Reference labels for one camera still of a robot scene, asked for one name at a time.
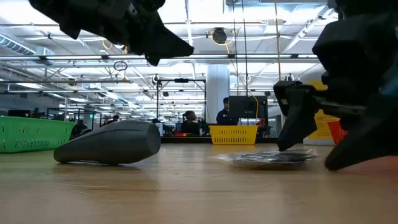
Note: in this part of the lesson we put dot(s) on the white wipes canister yellow label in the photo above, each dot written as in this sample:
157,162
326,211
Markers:
321,130

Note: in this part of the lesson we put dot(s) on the red plastic basket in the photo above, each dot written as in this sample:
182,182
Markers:
337,132

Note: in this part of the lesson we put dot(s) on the black sponge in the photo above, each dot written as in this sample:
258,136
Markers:
267,158

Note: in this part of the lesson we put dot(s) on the black frame stand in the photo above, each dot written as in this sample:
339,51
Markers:
181,80

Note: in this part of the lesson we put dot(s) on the person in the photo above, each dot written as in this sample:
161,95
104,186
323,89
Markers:
113,119
190,123
79,128
224,116

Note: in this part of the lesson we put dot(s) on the green plastic basket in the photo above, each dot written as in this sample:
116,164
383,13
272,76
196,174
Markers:
31,137

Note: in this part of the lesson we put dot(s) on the yellow plastic basket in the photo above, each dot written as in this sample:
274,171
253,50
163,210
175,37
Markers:
233,135

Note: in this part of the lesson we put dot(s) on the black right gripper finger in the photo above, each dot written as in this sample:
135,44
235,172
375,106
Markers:
298,112
373,133

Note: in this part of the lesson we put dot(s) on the grey travel bottle black label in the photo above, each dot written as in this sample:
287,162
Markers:
118,143

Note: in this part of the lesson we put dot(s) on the white column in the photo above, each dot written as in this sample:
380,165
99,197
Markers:
216,87

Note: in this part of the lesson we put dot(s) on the black monitor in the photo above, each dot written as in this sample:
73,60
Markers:
248,107

